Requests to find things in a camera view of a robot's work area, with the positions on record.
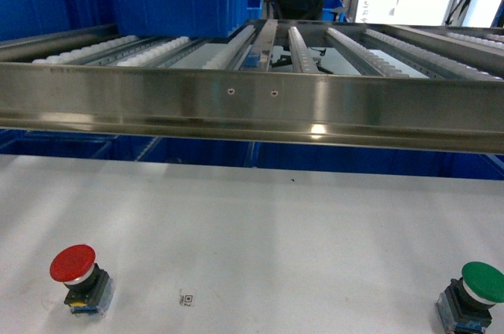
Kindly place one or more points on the red mushroom push button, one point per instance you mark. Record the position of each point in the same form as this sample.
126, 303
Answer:
89, 287

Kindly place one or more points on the green mushroom push button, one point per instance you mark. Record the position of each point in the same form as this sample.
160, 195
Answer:
464, 306

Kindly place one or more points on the small QR code sticker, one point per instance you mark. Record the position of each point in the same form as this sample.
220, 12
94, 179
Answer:
187, 297

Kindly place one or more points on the steel roller shelf frame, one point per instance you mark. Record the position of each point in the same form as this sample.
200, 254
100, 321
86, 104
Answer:
281, 81

